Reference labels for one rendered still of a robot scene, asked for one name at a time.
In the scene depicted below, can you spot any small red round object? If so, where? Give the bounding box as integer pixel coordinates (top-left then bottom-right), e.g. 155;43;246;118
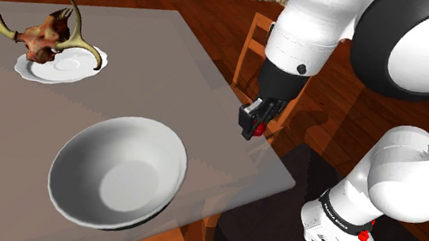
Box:
252;120;268;139

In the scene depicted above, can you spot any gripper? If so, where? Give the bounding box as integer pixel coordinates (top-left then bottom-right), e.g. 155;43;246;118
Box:
235;55;314;147

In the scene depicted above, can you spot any grey table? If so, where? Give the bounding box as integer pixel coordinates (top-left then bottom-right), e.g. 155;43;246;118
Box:
0;0;315;241

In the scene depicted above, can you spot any white scalloped plate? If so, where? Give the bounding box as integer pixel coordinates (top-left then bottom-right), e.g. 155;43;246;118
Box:
12;37;110;92

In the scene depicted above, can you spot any white bowl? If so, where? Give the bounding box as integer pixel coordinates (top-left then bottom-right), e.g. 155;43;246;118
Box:
43;107;193;239

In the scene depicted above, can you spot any deer skull with antlers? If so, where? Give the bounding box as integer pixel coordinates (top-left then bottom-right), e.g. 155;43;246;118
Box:
0;0;111;72

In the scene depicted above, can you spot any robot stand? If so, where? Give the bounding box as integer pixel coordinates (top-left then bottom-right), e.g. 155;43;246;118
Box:
212;133;429;241

